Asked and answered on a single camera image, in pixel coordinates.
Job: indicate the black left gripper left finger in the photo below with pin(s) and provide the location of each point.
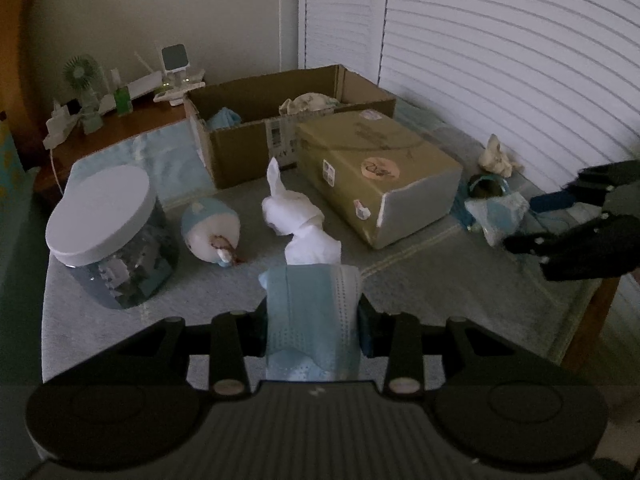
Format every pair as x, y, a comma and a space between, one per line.
227, 340

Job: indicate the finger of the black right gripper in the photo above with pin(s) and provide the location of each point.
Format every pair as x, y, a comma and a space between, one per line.
583, 261
610, 236

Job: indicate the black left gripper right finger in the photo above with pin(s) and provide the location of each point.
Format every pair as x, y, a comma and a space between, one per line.
403, 340

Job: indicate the light blue face mask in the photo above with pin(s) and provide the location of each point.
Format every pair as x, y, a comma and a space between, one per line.
312, 322

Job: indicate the beige plush toy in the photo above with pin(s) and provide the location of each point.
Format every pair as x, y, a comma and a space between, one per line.
309, 102

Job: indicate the blue plastic wrapped packet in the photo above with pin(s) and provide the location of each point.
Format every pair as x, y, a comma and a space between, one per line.
499, 216

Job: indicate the grey blue table mat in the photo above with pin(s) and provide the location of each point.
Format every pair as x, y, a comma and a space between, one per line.
439, 272

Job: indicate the dark green scrunchie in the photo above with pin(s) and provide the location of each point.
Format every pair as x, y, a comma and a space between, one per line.
484, 186

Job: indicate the blue white plush toy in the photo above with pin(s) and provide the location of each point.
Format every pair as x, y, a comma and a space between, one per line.
211, 230

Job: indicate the white folded cloth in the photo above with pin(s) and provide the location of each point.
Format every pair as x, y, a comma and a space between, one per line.
290, 213

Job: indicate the clear jar white lid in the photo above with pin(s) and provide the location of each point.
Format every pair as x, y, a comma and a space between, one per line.
111, 233

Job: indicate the closed tan cardboard box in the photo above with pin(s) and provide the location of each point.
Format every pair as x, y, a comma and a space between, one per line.
383, 179

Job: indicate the open brown cardboard box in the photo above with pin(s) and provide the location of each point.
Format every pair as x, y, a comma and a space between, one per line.
236, 155

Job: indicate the blue cloth in box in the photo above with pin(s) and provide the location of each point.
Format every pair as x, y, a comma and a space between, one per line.
223, 119

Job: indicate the wooden nightstand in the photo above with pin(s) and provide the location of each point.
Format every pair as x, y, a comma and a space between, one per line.
149, 117

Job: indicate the white wifi router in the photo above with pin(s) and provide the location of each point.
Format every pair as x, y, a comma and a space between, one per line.
146, 84

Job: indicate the green spray bottle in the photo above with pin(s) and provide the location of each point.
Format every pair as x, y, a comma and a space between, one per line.
121, 94

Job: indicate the yellow blue paper bag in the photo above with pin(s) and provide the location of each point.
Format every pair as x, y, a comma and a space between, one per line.
11, 171

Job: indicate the white power strip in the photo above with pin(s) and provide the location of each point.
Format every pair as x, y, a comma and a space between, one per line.
60, 125

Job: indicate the small green desk fan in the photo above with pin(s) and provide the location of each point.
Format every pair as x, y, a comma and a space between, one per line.
81, 73

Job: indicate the wooden headboard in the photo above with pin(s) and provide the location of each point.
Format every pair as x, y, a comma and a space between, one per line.
20, 97

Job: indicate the white camera on stand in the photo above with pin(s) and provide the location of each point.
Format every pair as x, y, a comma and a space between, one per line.
178, 77

